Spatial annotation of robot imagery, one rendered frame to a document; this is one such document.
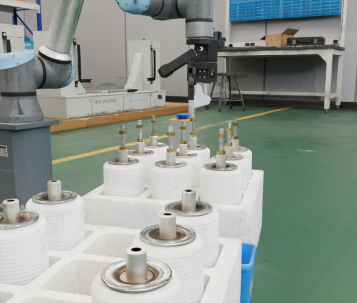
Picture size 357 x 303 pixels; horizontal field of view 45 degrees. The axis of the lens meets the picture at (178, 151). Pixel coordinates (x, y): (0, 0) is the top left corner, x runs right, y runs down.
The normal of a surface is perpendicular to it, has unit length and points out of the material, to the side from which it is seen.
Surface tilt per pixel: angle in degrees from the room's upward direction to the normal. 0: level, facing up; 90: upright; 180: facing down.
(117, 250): 90
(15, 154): 90
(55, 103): 90
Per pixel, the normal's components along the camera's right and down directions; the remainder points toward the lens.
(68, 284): 0.97, 0.04
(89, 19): -0.51, 0.15
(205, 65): -0.10, 0.18
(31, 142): 0.86, 0.09
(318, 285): 0.00, -0.98
